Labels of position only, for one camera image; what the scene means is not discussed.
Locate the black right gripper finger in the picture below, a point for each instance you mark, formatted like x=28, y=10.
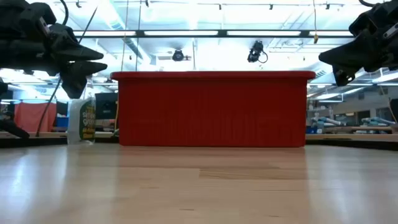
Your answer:
x=345, y=56
x=343, y=76

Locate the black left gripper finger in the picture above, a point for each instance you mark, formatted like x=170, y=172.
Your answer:
x=76, y=77
x=77, y=53

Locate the red plastic laundry basket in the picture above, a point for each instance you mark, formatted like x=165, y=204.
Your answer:
x=211, y=109

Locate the black background monitor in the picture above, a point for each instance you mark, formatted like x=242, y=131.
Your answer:
x=105, y=105

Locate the small clear plastic bag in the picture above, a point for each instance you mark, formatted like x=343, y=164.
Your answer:
x=82, y=121

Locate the blue background bin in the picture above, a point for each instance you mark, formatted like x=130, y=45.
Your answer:
x=62, y=122

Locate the light blue background machine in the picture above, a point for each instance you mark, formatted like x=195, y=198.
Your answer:
x=377, y=120
x=325, y=122

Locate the orange background cloth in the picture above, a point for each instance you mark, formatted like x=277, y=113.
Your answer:
x=31, y=116

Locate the black round overhead camera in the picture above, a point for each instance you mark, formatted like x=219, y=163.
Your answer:
x=178, y=55

